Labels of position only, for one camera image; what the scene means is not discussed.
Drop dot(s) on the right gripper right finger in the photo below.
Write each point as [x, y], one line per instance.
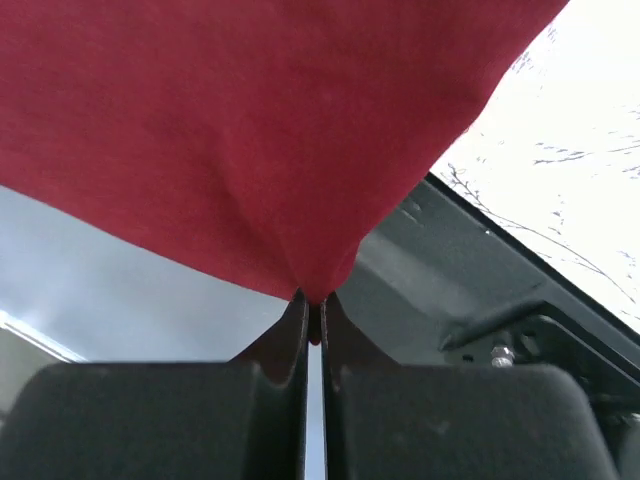
[385, 420]

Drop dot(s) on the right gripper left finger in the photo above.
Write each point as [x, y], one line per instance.
[239, 419]

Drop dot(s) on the dark red t shirt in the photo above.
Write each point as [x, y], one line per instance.
[176, 169]

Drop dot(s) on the floral patterned table mat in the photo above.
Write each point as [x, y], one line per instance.
[554, 157]

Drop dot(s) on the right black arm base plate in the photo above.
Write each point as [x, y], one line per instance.
[536, 332]

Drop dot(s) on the aluminium frame rail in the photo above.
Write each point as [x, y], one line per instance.
[24, 351]

